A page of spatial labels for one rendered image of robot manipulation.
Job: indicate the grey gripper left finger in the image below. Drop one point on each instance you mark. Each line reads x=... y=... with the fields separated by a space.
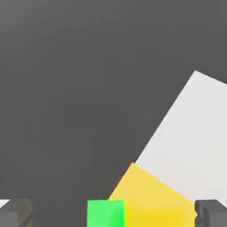
x=14 y=212

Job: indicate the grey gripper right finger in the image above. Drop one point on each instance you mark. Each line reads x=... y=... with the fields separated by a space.
x=212 y=214

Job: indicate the small green cube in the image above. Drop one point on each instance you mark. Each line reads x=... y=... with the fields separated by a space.
x=105 y=213

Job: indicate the large yellow box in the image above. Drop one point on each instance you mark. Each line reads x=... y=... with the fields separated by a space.
x=152 y=200

